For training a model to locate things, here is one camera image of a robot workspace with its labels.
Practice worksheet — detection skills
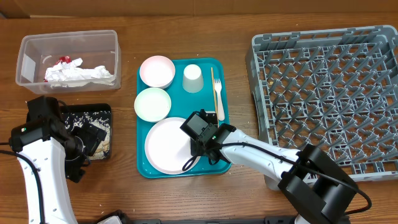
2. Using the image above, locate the white round plate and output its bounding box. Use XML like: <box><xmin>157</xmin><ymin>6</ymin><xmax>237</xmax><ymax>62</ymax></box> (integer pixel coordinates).
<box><xmin>144</xmin><ymin>117</ymin><xmax>192</xmax><ymax>175</ymax></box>

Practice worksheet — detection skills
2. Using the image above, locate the white upturned cup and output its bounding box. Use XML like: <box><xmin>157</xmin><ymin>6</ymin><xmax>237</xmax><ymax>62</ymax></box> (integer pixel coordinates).
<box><xmin>182</xmin><ymin>64</ymin><xmax>204</xmax><ymax>93</ymax></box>

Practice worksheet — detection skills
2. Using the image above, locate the white bowl with rice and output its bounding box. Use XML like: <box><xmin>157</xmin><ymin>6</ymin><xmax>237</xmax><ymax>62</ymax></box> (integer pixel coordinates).
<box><xmin>134</xmin><ymin>87</ymin><xmax>172</xmax><ymax>123</ymax></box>

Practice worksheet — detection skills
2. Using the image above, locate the white napkin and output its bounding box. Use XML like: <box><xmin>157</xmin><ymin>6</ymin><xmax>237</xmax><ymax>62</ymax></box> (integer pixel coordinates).
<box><xmin>44</xmin><ymin>58</ymin><xmax>116</xmax><ymax>87</ymax></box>

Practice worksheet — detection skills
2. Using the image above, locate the white bowl with peanuts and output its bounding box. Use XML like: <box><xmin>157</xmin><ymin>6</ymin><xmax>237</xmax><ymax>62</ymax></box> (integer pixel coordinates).
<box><xmin>139</xmin><ymin>55</ymin><xmax>176</xmax><ymax>89</ymax></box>

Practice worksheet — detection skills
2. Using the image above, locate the red snack wrapper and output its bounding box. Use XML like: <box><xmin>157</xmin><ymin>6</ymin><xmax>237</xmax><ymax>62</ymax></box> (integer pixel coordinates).
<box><xmin>54</xmin><ymin>56</ymin><xmax>72</xmax><ymax>66</ymax></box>

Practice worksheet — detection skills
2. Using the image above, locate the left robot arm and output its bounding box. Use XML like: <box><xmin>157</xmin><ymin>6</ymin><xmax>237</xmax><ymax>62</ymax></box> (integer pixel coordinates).
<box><xmin>9</xmin><ymin>96</ymin><xmax>106</xmax><ymax>223</ymax></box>

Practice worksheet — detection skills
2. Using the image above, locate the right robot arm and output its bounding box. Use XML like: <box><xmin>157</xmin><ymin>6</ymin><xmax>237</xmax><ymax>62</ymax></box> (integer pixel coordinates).
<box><xmin>181</xmin><ymin>124</ymin><xmax>358</xmax><ymax>223</ymax></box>

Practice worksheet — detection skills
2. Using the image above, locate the black waste tray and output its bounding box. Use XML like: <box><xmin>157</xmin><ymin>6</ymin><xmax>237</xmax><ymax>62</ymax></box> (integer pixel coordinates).
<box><xmin>60</xmin><ymin>103</ymin><xmax>112</xmax><ymax>161</ymax></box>

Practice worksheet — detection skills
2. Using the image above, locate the grey dishwasher rack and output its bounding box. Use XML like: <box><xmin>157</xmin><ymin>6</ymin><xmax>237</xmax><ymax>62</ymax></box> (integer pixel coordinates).
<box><xmin>246</xmin><ymin>26</ymin><xmax>397</xmax><ymax>182</ymax></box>

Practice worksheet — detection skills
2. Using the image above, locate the peanuts pile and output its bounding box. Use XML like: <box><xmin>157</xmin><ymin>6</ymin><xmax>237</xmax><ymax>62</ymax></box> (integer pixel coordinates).
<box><xmin>95</xmin><ymin>140</ymin><xmax>109</xmax><ymax>154</ymax></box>

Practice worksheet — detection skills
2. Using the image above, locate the spilled rice pile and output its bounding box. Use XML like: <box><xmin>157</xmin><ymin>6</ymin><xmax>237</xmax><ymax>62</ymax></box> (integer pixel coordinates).
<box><xmin>62</xmin><ymin>111</ymin><xmax>111</xmax><ymax>160</ymax></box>

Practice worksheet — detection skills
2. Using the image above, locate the white plastic fork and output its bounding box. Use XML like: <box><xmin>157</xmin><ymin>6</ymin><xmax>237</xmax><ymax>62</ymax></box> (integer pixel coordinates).
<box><xmin>215</xmin><ymin>78</ymin><xmax>225</xmax><ymax>121</ymax></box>

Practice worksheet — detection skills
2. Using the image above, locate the teal serving tray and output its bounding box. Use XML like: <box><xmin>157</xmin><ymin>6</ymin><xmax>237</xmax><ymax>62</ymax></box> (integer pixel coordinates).
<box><xmin>136</xmin><ymin>58</ymin><xmax>229</xmax><ymax>179</ymax></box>

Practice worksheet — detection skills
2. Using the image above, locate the wooden chopstick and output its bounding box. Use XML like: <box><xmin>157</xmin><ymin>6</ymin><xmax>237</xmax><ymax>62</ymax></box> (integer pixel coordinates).
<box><xmin>211</xmin><ymin>67</ymin><xmax>218</xmax><ymax>114</ymax></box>

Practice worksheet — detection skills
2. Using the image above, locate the clear plastic bin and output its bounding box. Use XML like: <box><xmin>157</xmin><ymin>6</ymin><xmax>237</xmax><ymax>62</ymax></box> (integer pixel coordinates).
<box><xmin>16</xmin><ymin>30</ymin><xmax>121</xmax><ymax>95</ymax></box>

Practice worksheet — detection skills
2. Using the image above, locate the cardboard backdrop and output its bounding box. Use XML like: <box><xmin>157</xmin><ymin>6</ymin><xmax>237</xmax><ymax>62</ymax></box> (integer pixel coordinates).
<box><xmin>1</xmin><ymin>0</ymin><xmax>397</xmax><ymax>18</ymax></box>

